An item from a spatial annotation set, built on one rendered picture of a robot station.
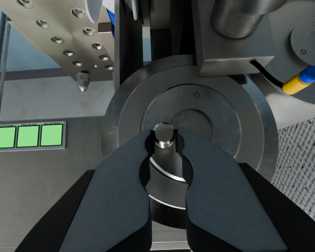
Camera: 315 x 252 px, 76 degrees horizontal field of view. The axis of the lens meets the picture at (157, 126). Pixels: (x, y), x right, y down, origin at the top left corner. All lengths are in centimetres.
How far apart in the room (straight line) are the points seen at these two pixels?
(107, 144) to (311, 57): 19
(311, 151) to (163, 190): 24
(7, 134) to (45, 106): 218
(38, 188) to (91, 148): 16
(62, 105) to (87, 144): 217
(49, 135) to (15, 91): 253
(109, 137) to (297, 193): 30
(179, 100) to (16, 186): 51
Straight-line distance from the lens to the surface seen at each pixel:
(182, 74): 17
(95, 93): 257
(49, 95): 282
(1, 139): 64
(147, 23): 54
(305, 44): 23
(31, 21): 43
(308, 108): 21
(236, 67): 17
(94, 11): 22
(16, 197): 61
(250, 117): 17
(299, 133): 36
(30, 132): 60
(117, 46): 21
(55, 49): 49
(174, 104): 15
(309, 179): 35
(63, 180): 55
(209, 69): 16
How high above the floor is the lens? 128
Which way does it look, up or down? 12 degrees down
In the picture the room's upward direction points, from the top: 177 degrees clockwise
